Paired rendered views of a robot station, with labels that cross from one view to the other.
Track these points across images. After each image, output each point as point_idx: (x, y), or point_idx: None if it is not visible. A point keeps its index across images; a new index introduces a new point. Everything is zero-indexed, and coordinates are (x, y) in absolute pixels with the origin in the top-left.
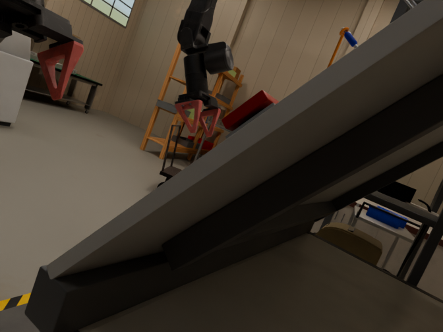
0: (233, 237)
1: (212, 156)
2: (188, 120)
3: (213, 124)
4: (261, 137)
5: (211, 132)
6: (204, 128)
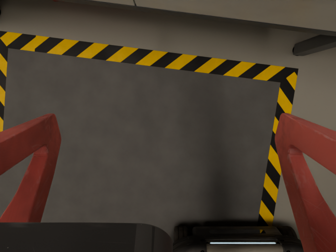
0: None
1: None
2: (314, 193)
3: (13, 141)
4: None
5: (45, 127)
6: (44, 192)
